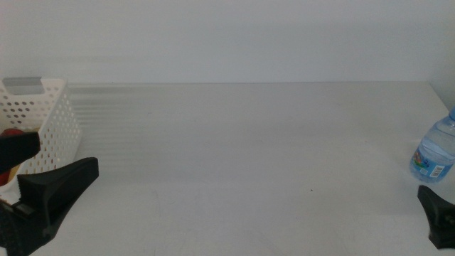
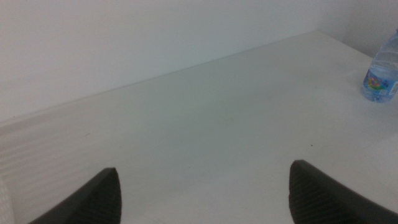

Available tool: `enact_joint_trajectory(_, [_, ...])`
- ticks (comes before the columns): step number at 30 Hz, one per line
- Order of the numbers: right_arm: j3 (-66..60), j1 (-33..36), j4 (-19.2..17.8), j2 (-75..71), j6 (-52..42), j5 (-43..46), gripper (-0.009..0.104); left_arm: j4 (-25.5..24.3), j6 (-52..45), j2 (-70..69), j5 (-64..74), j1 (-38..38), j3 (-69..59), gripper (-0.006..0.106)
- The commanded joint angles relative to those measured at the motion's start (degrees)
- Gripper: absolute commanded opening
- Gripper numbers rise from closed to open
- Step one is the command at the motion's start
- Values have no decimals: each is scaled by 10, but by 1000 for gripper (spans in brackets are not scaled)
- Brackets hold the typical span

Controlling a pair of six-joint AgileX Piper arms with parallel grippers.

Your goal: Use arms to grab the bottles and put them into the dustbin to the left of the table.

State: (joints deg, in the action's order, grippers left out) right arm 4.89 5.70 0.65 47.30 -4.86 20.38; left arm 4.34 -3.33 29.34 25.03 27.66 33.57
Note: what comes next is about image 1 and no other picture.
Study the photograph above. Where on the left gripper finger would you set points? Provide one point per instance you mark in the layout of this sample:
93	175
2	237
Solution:
57	188
17	149

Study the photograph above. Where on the red soda can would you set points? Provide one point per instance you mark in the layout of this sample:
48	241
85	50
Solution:
10	133

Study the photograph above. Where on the white perforated plastic basket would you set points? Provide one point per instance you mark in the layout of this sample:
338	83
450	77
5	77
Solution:
57	117

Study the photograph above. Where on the blue-capped water bottle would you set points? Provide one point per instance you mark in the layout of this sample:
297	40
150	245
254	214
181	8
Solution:
435	153

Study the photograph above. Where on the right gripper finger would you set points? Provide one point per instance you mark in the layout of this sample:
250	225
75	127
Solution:
439	217

